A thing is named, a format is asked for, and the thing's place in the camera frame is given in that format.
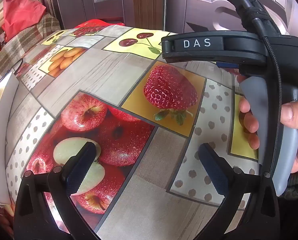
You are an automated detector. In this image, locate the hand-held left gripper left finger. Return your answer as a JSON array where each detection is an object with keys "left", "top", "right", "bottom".
[{"left": 13, "top": 142, "right": 102, "bottom": 240}]

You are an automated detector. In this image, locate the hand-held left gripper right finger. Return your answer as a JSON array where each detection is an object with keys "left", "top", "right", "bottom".
[{"left": 198, "top": 143, "right": 281, "bottom": 240}]

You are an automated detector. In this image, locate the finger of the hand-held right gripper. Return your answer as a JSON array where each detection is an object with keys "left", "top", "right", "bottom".
[{"left": 161, "top": 31, "right": 267, "bottom": 68}]

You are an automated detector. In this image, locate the white cardboard box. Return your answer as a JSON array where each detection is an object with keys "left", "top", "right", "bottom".
[{"left": 0, "top": 71, "right": 20, "bottom": 205}]

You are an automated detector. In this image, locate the person's right forearm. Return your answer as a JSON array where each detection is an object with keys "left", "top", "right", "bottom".
[{"left": 278, "top": 167, "right": 298, "bottom": 205}]

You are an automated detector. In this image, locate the person's right hand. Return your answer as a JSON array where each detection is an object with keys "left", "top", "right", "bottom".
[{"left": 236, "top": 75, "right": 298, "bottom": 174}]

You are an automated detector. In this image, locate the brown panelled door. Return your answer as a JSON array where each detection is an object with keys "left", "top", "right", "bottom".
[
  {"left": 164, "top": 0, "right": 298, "bottom": 39},
  {"left": 36, "top": 0, "right": 166, "bottom": 34}
]

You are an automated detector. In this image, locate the fruit print tablecloth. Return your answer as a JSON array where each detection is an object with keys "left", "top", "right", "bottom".
[{"left": 4, "top": 20, "right": 264, "bottom": 240}]

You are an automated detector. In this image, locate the plaid sofa cover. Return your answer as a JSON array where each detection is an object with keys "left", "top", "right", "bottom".
[{"left": 0, "top": 14, "right": 62, "bottom": 90}]

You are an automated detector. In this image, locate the red plastic bag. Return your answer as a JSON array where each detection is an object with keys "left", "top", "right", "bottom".
[{"left": 1, "top": 0, "right": 47, "bottom": 34}]

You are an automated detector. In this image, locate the black braided cable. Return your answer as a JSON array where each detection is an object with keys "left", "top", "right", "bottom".
[{"left": 235, "top": 0, "right": 283, "bottom": 174}]

